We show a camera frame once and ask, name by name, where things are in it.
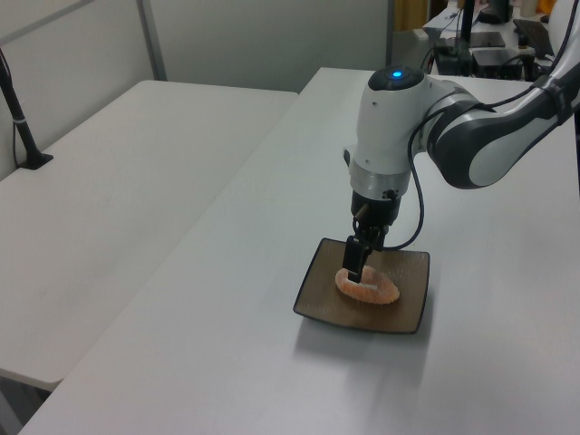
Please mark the grey corner partition post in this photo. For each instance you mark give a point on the grey corner partition post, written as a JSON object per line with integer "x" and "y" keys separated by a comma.
{"x": 151, "y": 41}

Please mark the brown square ceramic plate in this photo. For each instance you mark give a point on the brown square ceramic plate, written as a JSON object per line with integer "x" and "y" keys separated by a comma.
{"x": 403, "y": 294}

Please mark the white background desk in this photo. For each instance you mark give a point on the white background desk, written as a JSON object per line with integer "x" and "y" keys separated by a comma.
{"x": 446, "y": 22}

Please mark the grey partition end post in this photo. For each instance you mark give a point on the grey partition end post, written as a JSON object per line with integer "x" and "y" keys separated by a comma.
{"x": 389, "y": 31}

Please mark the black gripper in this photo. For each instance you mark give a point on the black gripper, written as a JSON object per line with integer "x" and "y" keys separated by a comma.
{"x": 376, "y": 208}

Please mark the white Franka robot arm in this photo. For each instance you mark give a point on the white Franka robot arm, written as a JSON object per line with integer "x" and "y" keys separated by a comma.
{"x": 389, "y": 122}

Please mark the black pole with base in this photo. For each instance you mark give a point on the black pole with base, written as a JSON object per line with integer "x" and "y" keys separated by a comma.
{"x": 18, "y": 118}

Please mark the orange shrimp toy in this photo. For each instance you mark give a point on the orange shrimp toy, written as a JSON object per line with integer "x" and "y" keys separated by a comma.
{"x": 380, "y": 292}

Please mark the black monitor stand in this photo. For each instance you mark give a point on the black monitor stand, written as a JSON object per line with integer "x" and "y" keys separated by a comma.
{"x": 466, "y": 31}

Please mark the black equipment box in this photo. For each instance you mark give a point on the black equipment box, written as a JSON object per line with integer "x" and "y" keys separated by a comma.
{"x": 446, "y": 61}

